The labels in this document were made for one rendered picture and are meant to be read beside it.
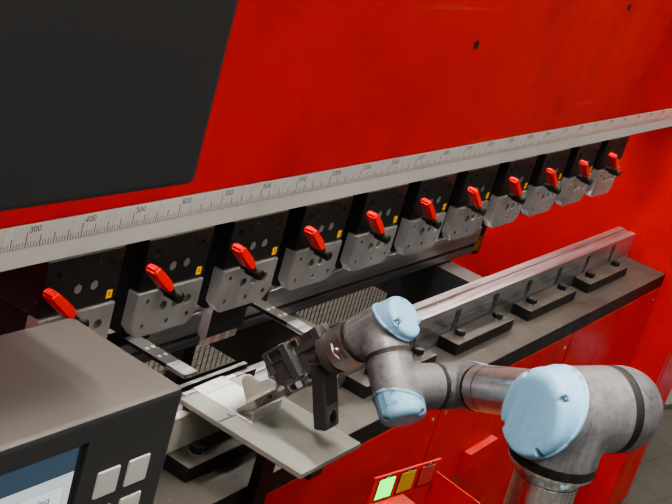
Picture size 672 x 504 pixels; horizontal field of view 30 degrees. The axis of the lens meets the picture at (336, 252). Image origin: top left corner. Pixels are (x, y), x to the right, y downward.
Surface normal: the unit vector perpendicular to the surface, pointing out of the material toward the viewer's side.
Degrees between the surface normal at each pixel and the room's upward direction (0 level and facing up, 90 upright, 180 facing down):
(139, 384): 0
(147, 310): 90
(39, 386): 0
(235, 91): 90
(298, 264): 90
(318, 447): 0
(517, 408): 83
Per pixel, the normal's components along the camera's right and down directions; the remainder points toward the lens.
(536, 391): -0.81, -0.16
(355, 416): 0.26, -0.90
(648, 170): -0.55, 0.15
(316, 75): 0.79, 0.41
